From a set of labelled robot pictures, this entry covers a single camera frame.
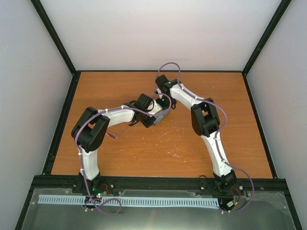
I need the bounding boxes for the pink transparent sunglasses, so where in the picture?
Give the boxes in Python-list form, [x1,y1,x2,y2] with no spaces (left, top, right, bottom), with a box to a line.
[106,127,129,139]

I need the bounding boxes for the black enclosure frame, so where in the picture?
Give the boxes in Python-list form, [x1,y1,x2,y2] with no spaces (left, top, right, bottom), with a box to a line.
[14,0,303,230]

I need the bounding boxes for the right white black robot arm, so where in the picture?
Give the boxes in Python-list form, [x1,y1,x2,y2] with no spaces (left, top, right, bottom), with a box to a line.
[155,75,236,194]

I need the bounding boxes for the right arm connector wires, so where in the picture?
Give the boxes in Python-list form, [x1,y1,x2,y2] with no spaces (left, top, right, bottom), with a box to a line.
[225,186,241,209]

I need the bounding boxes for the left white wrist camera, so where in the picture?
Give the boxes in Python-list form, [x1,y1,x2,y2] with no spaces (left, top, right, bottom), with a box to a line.
[146,99,163,115]

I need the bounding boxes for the black aluminium mounting rail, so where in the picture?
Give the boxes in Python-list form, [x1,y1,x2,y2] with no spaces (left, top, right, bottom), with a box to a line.
[31,175,287,195]

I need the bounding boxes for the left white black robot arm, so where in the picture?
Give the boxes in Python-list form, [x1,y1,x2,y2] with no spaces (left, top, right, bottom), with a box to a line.
[71,94,158,193]

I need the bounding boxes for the light blue slotted cable duct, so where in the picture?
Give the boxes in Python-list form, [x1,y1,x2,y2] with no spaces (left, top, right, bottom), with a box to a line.
[37,195,219,209]

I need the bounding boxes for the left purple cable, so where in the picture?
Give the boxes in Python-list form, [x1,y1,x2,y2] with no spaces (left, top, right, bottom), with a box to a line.
[74,93,172,215]

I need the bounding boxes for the plaid brown glasses case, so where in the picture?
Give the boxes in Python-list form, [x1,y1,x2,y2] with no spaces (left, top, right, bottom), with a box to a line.
[153,109,170,125]

